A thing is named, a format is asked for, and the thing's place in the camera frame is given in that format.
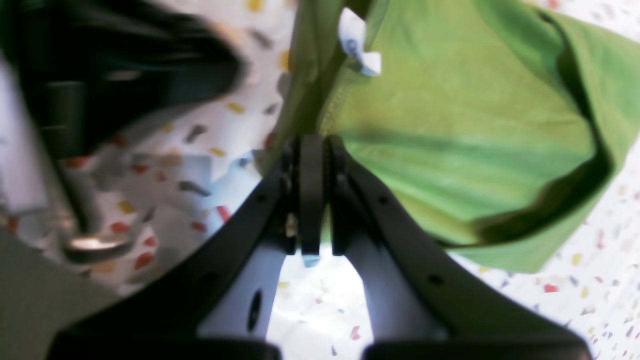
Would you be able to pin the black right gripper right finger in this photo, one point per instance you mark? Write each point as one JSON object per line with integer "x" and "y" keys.
{"x": 422, "y": 304}

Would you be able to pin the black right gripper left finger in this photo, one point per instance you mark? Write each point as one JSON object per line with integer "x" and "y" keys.
{"x": 216, "y": 304}

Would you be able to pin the green t-shirt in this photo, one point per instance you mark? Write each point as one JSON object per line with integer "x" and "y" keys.
{"x": 497, "y": 124}

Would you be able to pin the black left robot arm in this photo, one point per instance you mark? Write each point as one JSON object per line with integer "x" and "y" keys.
{"x": 88, "y": 69}

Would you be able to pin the terrazzo patterned tablecloth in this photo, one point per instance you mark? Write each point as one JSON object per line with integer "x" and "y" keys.
{"x": 174, "y": 185}

